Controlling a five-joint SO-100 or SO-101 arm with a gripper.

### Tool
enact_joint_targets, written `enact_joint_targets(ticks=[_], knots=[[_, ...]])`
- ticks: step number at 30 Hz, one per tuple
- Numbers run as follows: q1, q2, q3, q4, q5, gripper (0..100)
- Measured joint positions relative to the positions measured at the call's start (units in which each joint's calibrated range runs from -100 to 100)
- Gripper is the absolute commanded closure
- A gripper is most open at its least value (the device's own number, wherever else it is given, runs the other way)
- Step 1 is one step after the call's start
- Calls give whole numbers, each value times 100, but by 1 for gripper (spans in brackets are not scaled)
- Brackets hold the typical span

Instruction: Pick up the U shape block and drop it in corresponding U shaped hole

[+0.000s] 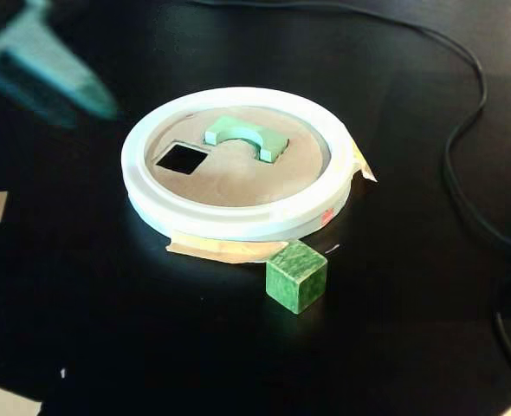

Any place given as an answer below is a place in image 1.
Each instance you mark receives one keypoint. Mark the teal gripper with servo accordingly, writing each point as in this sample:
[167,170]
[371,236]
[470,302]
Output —
[43,71]

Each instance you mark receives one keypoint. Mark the mint green U-shaped block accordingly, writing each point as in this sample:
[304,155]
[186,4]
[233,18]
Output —
[234,128]

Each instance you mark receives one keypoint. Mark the white round shape sorter lid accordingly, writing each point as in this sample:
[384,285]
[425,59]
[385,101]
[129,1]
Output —
[238,216]

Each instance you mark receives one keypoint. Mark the beige masking tape strip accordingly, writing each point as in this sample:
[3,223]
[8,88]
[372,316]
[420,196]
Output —
[221,251]
[366,167]

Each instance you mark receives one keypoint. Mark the dark green wooden cube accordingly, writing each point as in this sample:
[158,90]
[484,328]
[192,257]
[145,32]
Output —
[294,277]

